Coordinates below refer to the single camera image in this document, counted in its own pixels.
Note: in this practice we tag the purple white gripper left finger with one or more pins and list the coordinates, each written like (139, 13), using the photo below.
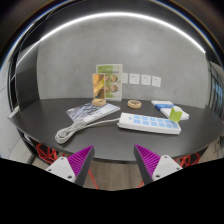
(75, 167)

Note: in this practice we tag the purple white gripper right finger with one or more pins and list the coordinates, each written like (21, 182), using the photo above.
(153, 166)

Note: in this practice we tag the white blue power strip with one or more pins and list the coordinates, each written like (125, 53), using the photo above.
(148, 124)

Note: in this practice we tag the grey printed brochure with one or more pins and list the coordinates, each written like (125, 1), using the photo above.
(89, 113)

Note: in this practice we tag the white blue box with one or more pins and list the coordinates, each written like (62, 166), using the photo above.
(165, 108)

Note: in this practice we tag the brown tape roll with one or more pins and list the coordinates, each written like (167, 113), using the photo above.
(135, 104)

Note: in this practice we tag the wooden base photo stand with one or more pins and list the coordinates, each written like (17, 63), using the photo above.
(98, 84)

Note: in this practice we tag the green acrylic sign holder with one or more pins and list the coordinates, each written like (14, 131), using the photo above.
(113, 83)

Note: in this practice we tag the curved ceiling light strip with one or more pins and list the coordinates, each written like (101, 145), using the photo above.
(112, 15)

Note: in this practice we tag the white wall socket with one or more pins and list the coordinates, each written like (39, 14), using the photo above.
(145, 79)
(124, 78)
(156, 81)
(134, 78)

